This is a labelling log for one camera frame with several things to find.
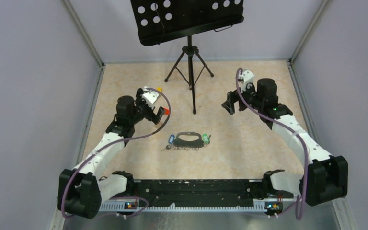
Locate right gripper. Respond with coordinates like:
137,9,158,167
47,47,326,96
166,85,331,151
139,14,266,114
222,80,264,115

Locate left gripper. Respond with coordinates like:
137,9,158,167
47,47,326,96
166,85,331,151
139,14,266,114
129,89,165,125

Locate blue key tag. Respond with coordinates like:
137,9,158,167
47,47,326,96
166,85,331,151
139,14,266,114
168,135,175,144

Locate green key tag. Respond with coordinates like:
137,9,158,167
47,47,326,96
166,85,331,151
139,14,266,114
202,134,210,145

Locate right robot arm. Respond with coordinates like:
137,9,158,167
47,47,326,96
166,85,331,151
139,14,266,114
222,78,348,206

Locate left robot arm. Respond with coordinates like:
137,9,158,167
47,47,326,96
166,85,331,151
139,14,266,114
57,87,171,219

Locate black music stand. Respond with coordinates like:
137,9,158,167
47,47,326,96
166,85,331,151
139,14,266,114
130,0,244,114

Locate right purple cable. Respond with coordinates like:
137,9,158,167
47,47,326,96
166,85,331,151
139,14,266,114
235,67,310,221

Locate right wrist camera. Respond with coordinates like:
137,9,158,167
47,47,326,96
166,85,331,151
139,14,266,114
237,68,254,86

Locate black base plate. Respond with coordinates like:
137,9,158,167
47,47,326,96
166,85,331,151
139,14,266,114
116,179,294,207

